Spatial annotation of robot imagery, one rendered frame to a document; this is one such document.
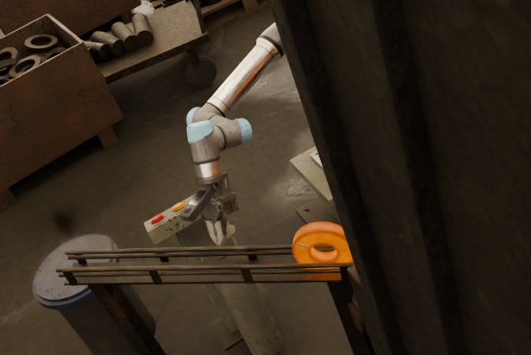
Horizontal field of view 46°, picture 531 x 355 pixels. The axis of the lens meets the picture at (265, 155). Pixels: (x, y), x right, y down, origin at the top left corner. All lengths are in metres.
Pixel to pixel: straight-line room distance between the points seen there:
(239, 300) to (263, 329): 0.18
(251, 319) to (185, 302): 0.54
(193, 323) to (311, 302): 0.46
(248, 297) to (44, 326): 1.12
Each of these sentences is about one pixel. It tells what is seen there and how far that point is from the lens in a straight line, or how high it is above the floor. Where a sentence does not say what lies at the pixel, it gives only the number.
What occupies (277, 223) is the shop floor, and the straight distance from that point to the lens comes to 2.69.
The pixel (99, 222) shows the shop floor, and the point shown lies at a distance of 3.19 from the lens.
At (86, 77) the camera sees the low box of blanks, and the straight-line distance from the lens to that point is 3.51.
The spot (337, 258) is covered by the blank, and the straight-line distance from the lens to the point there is 1.53.
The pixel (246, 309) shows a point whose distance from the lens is 2.05.
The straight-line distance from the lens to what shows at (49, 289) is 2.29.
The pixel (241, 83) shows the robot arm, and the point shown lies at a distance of 1.90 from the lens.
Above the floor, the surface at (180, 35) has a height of 0.32.
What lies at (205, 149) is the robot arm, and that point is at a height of 0.86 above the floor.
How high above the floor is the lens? 1.80
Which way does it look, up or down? 36 degrees down
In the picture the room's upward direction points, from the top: 21 degrees counter-clockwise
